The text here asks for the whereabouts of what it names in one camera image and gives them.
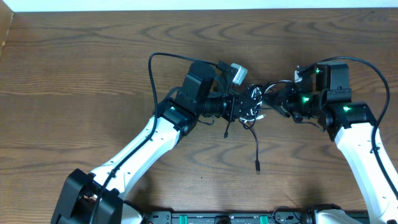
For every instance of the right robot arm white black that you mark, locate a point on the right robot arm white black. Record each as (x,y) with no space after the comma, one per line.
(354,129)

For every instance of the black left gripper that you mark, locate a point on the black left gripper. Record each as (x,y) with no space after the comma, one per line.
(234,107)

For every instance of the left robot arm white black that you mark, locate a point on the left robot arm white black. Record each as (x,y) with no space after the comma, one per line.
(99,196)

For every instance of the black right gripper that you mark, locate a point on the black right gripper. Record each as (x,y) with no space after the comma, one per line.
(282,100)

